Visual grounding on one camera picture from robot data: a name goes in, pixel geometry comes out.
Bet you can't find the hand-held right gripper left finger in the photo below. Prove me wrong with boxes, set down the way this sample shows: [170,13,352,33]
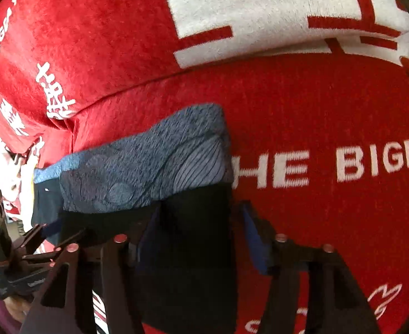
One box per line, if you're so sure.
[20,207,165,334]

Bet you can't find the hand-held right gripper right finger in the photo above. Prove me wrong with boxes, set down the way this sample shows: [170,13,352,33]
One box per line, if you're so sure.
[241,202,381,334]

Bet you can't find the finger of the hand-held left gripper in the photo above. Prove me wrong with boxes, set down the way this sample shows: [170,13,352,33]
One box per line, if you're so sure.
[20,223,87,263]

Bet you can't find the black pants with blue trim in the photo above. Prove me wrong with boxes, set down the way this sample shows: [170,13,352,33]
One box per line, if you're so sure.
[30,102,238,334]

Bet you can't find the red printed bed sheet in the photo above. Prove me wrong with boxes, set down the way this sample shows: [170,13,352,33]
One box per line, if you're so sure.
[0,52,409,334]

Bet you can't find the red printed folded quilt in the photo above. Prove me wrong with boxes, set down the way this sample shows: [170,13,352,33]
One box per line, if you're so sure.
[0,0,409,129]

